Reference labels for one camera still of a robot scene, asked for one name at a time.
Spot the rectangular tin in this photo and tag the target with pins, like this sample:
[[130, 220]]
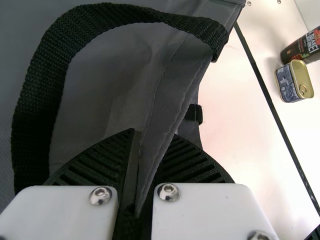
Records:
[[295, 80]]

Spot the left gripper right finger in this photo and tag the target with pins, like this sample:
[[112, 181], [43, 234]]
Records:
[[212, 212]]

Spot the dark coffee bottle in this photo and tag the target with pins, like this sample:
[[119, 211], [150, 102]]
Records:
[[302, 47]]

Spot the black strip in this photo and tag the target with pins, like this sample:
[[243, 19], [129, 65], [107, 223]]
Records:
[[272, 105]]

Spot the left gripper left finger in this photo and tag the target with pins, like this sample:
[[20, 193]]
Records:
[[62, 215]]

